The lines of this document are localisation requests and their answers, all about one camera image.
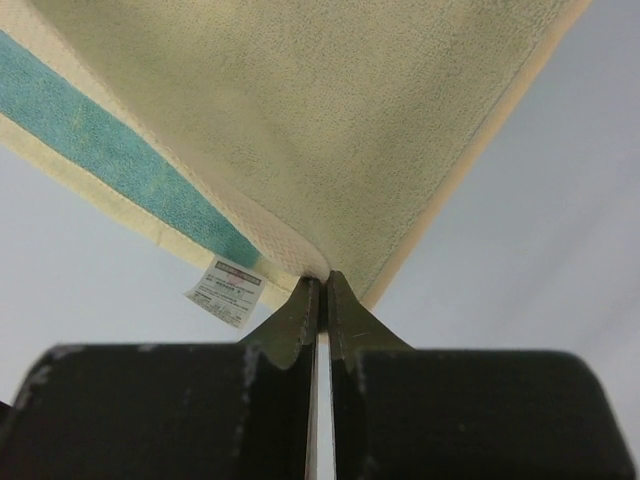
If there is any green towel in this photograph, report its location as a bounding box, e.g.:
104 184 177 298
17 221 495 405
1 1 586 307

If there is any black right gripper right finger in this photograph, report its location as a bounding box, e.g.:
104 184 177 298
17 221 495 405
325 271 635 479

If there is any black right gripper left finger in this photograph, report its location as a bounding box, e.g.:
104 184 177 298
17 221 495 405
1 278 320 479

